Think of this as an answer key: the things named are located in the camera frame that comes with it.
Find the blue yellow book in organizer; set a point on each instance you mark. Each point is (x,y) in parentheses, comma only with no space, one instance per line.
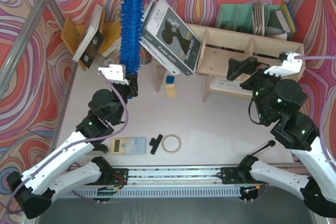
(286,19)

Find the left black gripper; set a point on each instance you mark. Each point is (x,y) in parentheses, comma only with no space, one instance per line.
(132,84)

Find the yellow books stack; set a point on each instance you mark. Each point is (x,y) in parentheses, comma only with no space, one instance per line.
(112,37)

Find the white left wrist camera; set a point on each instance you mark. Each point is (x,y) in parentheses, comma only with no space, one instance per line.
(115,73)

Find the teal file organizer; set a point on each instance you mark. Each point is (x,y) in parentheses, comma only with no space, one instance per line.
(256,19)

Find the pencil cup with pens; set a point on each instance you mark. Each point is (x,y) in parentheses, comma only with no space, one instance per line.
(145,56)

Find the black white Twins story book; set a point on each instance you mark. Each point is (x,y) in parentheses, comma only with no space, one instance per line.
(169,40)

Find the black detached gripper finger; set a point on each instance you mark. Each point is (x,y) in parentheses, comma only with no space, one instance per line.
(154,143)

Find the yellow sticky note pad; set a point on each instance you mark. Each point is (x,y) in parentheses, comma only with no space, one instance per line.
(170,90)

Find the white black paperback book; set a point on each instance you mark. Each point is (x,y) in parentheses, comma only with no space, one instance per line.
(90,39)

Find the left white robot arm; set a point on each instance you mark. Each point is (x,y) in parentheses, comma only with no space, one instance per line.
(34,190)

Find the blue microfiber duster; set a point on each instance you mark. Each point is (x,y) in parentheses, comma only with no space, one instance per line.
(131,30)

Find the grey yellow calculator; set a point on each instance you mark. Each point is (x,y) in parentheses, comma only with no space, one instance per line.
(128,146)

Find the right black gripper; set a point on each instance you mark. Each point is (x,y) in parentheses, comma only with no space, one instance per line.
(252,76)

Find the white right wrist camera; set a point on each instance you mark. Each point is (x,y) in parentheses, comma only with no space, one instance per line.
(290,63)

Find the orange wooden book rack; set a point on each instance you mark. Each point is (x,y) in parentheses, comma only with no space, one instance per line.
(70,36)

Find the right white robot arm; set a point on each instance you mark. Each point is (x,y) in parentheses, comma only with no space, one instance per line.
(278,100)

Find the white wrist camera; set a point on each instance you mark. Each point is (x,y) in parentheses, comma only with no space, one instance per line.
(290,63)
(115,73)

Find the grey black stapler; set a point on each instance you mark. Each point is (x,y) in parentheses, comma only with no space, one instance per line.
(101,148)

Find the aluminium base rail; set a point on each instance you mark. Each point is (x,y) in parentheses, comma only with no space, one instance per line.
(172,182)

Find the spiral notebook with handwriting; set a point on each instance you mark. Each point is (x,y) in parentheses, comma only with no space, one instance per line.
(222,84)

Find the light wooden bookshelf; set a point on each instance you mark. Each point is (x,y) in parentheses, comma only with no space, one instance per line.
(229,58)

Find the small blue block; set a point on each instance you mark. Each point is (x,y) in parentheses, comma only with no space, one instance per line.
(170,79)

